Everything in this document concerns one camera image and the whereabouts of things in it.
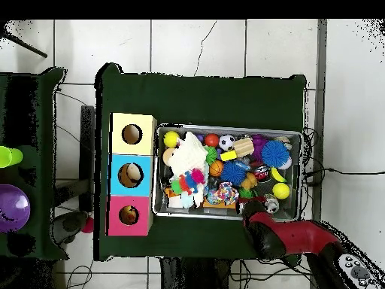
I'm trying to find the cream waffle cloth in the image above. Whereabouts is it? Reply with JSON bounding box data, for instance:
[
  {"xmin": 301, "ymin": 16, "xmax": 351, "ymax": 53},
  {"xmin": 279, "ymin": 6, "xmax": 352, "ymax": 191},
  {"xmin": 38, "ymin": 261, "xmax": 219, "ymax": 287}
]
[{"xmin": 166, "ymin": 131, "xmax": 208, "ymax": 178}]

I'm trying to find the multicolour spiky caterpillar toy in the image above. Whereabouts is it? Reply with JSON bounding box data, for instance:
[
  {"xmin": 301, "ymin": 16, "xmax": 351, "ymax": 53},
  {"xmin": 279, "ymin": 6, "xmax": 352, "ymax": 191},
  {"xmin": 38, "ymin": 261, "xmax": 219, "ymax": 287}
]
[{"xmin": 170, "ymin": 168, "xmax": 206, "ymax": 196}]

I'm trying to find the shallow clear mesh bin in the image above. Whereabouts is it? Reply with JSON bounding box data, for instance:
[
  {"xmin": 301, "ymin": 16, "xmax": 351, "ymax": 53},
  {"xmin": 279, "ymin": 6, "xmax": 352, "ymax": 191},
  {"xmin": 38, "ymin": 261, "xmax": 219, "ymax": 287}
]
[{"xmin": 152, "ymin": 123, "xmax": 303, "ymax": 222}]

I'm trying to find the wooden box with three holes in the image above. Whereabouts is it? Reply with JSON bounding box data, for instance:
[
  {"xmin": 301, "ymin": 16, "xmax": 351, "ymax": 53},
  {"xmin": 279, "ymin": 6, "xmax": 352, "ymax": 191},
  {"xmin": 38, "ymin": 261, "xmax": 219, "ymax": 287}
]
[{"xmin": 105, "ymin": 112, "xmax": 158, "ymax": 236}]

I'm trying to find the small basketball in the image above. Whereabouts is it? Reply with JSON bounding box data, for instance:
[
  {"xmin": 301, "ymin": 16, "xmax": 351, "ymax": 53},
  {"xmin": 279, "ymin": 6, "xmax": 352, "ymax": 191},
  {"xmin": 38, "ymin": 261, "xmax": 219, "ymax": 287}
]
[{"xmin": 208, "ymin": 160, "xmax": 225, "ymax": 178}]

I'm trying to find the yellow plastic ball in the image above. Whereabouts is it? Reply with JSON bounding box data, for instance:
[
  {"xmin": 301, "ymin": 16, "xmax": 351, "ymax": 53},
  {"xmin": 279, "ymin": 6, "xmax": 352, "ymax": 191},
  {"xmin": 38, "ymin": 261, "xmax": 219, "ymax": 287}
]
[
  {"xmin": 272, "ymin": 182, "xmax": 291, "ymax": 200},
  {"xmin": 162, "ymin": 130, "xmax": 180, "ymax": 148}
]

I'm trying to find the small soccer ball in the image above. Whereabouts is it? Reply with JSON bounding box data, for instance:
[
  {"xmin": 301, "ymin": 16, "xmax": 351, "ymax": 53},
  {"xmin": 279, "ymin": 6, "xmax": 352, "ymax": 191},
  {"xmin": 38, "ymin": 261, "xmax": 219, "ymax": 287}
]
[{"xmin": 218, "ymin": 134, "xmax": 236, "ymax": 151}]

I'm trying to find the small blue spiky ball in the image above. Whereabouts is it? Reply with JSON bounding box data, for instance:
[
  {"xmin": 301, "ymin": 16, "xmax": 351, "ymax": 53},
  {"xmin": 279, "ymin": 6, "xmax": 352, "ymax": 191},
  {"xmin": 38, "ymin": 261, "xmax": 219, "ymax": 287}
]
[{"xmin": 220, "ymin": 160, "xmax": 247, "ymax": 187}]

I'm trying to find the striped wooden block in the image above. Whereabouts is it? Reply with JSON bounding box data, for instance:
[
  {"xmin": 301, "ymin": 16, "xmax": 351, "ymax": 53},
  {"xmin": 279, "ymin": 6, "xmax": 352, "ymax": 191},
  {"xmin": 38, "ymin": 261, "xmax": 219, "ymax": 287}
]
[{"xmin": 232, "ymin": 137, "xmax": 256, "ymax": 158}]

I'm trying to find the tan bear plush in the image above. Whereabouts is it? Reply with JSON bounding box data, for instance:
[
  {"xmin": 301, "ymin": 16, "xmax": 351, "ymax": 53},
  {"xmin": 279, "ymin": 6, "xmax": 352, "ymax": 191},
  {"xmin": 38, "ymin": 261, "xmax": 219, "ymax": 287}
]
[{"xmin": 240, "ymin": 172, "xmax": 259, "ymax": 191}]

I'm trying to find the dark green table cloth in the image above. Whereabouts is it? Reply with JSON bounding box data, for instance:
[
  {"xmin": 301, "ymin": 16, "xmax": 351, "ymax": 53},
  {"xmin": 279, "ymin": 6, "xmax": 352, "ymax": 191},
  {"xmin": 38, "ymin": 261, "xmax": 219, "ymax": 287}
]
[
  {"xmin": 93, "ymin": 62, "xmax": 308, "ymax": 262},
  {"xmin": 0, "ymin": 66, "xmax": 69, "ymax": 261}
]

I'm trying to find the large blue spiky ball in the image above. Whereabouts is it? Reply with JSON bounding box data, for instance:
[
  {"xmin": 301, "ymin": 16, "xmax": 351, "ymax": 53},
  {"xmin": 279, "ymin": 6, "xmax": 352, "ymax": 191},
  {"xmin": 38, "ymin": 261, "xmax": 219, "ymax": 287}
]
[{"xmin": 260, "ymin": 140, "xmax": 290, "ymax": 169}]

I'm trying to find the grey box with red button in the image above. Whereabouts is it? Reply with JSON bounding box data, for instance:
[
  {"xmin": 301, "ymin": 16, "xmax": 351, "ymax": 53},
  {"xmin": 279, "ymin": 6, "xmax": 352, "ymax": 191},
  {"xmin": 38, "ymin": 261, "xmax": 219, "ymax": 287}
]
[{"xmin": 52, "ymin": 210, "xmax": 95, "ymax": 245}]

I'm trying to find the lime green cup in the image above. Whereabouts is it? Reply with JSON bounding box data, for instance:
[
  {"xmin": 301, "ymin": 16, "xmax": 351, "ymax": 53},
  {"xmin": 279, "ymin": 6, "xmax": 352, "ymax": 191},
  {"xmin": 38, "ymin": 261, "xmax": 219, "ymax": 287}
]
[{"xmin": 0, "ymin": 145, "xmax": 24, "ymax": 169}]

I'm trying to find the purple plastic bowl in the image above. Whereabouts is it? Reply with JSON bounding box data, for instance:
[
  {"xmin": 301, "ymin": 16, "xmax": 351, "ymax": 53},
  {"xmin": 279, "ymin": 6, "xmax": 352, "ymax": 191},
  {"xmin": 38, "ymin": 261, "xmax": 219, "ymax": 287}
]
[{"xmin": 0, "ymin": 184, "xmax": 31, "ymax": 233}]

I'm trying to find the black rod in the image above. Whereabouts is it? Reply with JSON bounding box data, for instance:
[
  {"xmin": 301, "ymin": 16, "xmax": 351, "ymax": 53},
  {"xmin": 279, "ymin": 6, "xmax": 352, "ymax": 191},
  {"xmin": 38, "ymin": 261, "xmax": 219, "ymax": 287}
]
[{"xmin": 0, "ymin": 29, "xmax": 48, "ymax": 59}]

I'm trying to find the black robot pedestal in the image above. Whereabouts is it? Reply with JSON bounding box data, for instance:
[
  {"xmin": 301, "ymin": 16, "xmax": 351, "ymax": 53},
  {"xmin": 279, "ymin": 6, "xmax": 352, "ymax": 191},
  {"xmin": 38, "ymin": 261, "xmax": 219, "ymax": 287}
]
[{"xmin": 159, "ymin": 257, "xmax": 241, "ymax": 289}]

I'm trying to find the black power cable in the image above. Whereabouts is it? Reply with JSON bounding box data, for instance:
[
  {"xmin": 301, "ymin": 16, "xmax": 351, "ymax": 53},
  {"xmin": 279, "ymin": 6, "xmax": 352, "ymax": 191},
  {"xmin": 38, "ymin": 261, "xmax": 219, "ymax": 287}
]
[{"xmin": 302, "ymin": 166, "xmax": 385, "ymax": 186}]

